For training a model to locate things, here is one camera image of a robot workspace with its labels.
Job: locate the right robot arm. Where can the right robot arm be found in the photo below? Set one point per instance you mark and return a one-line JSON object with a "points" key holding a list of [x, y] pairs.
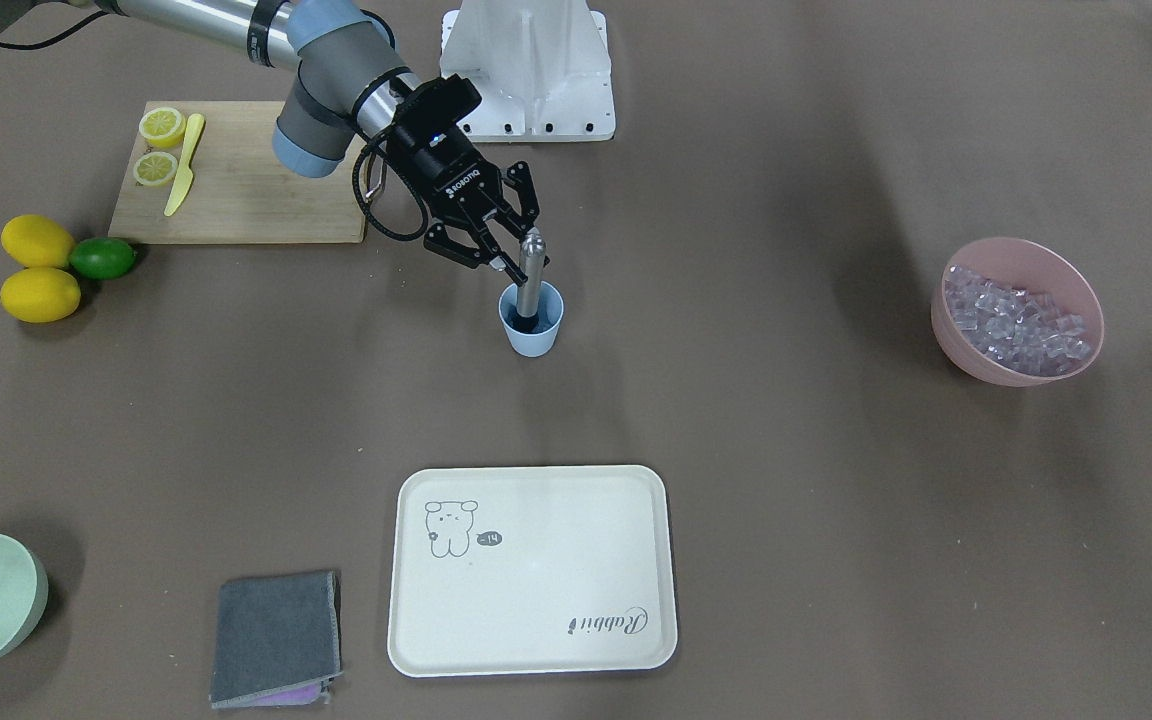
{"points": [[350, 82]]}

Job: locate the pink bowl of ice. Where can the pink bowl of ice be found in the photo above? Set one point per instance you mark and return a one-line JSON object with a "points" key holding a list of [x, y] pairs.
{"points": [[1013, 313]]}

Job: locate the lemon half slice one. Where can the lemon half slice one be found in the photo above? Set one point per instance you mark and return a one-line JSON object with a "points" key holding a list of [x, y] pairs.
{"points": [[163, 128]]}

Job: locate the wooden cutting board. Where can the wooden cutting board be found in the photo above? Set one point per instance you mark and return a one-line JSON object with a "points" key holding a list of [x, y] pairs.
{"points": [[241, 193]]}

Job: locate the lemon half slice two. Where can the lemon half slice two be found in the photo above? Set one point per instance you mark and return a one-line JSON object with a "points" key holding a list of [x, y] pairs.
{"points": [[155, 169]]}

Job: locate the cream rabbit tray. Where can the cream rabbit tray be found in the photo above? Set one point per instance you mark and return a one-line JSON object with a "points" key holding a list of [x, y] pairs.
{"points": [[564, 569]]}

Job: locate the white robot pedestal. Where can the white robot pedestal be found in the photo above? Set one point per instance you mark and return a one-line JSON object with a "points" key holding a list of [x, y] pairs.
{"points": [[543, 70]]}

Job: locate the yellow lemon two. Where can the yellow lemon two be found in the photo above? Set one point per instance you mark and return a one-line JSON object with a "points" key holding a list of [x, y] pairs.
{"points": [[40, 295]]}

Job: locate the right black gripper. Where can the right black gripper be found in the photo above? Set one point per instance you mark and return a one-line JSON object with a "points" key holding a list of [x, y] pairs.
{"points": [[443, 180]]}

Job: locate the steel muddler black tip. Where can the steel muddler black tip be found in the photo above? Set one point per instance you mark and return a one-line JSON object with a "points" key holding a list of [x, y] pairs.
{"points": [[530, 285]]}

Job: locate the green lime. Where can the green lime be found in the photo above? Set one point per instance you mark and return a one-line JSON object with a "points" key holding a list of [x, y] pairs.
{"points": [[103, 258]]}

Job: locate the yellow lemon one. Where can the yellow lemon one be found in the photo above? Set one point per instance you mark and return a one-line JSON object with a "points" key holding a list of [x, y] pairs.
{"points": [[34, 240]]}

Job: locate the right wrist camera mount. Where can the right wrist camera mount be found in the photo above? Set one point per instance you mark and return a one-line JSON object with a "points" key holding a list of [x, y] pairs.
{"points": [[436, 108]]}

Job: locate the light blue plastic cup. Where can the light blue plastic cup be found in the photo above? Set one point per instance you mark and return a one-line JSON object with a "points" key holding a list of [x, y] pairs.
{"points": [[539, 337]]}

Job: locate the grey folded cloth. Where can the grey folded cloth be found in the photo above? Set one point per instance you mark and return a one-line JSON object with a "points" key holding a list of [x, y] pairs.
{"points": [[277, 641]]}

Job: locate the yellow plastic knife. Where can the yellow plastic knife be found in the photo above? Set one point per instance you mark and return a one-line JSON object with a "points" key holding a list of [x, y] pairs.
{"points": [[184, 178]]}

